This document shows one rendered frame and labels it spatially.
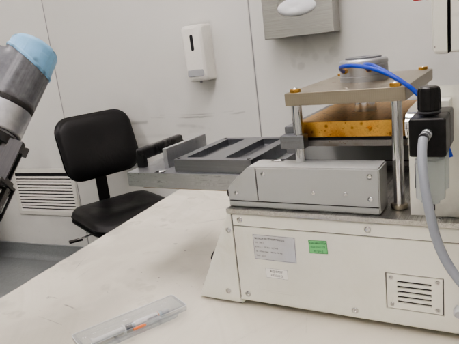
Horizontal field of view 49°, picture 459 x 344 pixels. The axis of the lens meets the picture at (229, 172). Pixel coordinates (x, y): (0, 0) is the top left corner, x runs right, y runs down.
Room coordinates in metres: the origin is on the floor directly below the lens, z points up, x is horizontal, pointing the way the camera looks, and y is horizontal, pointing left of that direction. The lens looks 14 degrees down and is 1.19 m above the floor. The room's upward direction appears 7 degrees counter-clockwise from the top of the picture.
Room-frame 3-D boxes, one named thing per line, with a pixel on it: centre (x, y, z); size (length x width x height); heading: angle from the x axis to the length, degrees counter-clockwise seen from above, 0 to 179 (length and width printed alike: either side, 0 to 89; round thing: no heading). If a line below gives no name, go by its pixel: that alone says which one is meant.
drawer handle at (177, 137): (1.07, 0.14, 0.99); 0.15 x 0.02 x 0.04; 150
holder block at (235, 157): (0.98, -0.02, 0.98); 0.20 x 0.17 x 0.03; 150
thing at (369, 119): (0.84, -0.24, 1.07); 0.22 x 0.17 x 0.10; 150
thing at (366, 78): (0.82, -0.26, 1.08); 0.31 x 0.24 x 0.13; 150
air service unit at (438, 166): (0.59, -0.24, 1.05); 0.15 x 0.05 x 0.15; 150
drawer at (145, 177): (1.01, 0.02, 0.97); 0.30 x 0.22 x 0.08; 60
